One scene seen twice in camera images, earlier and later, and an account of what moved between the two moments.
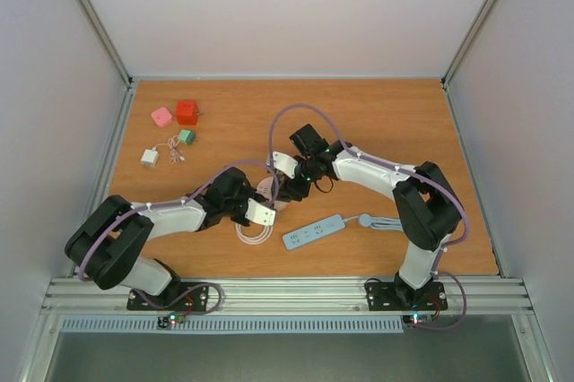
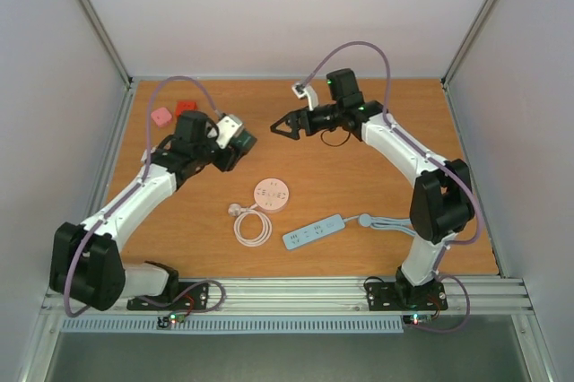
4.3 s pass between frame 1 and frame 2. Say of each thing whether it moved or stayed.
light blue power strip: stayed
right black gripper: moved
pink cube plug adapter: stayed
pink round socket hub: stayed
